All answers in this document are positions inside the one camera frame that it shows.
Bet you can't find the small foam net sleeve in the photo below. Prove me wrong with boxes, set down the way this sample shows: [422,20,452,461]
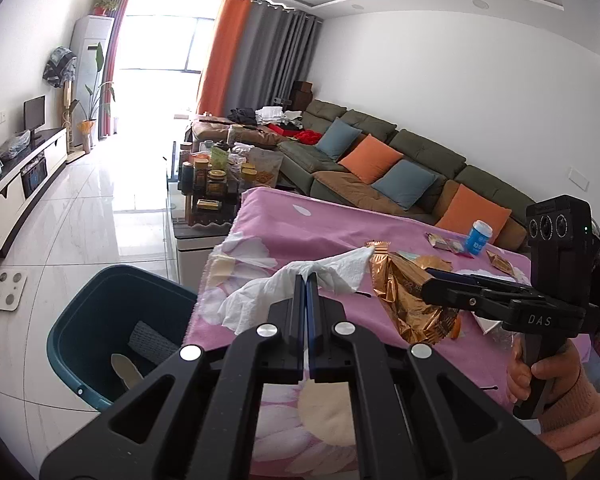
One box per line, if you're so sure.
[128,321,182,364]

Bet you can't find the flat gold foil wrapper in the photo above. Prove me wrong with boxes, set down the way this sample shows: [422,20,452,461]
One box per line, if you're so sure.
[415,255,454,272]

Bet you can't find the grey curtain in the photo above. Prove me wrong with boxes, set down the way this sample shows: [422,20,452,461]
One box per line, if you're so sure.
[225,2,324,117]

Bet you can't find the clear plastic bag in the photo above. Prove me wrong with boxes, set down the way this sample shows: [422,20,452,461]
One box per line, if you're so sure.
[0,130,31,161]

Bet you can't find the orange cushion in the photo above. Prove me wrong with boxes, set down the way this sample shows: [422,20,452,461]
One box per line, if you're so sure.
[435,183,513,245]
[338,134,405,185]

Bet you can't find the white clothes pile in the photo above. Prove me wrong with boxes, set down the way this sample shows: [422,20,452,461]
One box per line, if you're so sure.
[255,105,306,129]

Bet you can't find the small gold foil wrapper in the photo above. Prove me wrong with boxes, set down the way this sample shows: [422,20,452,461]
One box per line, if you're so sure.
[486,249,519,274]

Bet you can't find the white paper tissue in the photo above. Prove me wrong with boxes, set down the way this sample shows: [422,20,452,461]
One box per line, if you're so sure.
[219,247,374,334]

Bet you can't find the white bathroom scale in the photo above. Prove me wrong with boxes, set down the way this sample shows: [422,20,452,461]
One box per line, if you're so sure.
[0,268,30,310]

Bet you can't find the brown boxes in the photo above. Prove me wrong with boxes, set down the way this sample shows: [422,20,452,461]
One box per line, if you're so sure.
[290,81,314,110]

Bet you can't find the olive green sofa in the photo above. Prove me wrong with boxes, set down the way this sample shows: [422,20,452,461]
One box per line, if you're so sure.
[187,99,532,254]

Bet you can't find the white television cabinet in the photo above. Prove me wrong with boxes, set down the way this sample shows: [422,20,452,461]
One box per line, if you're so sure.
[0,127,70,262]

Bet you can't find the clear snack bag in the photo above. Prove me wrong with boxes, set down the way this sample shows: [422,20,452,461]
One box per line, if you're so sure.
[247,149,285,189]

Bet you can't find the blue cushion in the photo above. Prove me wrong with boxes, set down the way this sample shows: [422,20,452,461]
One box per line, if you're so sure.
[371,159,444,211]
[314,118,362,161]

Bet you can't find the person's right hand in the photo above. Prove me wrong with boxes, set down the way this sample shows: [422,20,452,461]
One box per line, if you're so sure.
[505,336,583,407]

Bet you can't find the small black television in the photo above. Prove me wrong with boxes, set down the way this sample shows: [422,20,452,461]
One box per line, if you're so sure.
[23,95,47,142]

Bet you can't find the tall potted plant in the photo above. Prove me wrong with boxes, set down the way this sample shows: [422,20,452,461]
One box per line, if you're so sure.
[70,42,116,154]

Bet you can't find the small printed packet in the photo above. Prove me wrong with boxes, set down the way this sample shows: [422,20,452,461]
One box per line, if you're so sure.
[426,232,461,251]

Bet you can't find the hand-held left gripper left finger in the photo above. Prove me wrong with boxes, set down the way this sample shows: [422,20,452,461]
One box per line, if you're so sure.
[39,272,308,480]

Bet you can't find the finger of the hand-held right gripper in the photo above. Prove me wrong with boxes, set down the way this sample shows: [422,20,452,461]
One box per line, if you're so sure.
[426,268,533,293]
[421,276,523,322]

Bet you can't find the teal plastic bin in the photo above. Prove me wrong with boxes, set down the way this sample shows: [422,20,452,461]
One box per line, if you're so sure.
[46,265,200,414]

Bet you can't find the brown throw blanket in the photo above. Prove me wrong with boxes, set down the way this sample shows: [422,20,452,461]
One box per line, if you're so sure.
[190,117,282,149]

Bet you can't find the large gold foil wrapper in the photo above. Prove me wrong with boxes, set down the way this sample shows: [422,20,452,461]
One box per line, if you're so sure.
[364,241,464,347]

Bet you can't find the red cloth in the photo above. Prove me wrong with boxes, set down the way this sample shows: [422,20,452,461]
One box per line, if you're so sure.
[292,129,324,147]

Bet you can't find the beige flat scrap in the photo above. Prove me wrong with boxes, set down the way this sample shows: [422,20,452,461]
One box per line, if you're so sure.
[111,353,144,391]

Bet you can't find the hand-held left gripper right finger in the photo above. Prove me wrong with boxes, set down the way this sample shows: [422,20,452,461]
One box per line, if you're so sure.
[306,274,567,480]

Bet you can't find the group of glass jars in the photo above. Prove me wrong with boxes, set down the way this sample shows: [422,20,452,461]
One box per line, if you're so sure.
[179,142,259,197]

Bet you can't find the orange curtain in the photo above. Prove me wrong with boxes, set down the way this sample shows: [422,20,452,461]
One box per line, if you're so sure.
[196,0,254,121]

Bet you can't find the person's right forearm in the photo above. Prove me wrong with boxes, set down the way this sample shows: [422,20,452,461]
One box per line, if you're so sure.
[536,342,600,462]

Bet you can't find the pink floral blanket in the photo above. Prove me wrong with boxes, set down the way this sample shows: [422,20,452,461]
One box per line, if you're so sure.
[185,186,588,473]

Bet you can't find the striped curtain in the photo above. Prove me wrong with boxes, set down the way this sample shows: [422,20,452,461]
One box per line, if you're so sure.
[97,0,134,137]

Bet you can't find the cloth covered standing fan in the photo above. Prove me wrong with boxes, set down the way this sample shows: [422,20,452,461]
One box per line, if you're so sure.
[42,46,79,154]

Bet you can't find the glass coffee table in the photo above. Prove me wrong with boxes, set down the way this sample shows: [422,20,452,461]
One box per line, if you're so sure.
[164,140,247,287]

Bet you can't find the white standing air conditioner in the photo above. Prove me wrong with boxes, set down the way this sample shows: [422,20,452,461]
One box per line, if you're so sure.
[69,15,116,149]

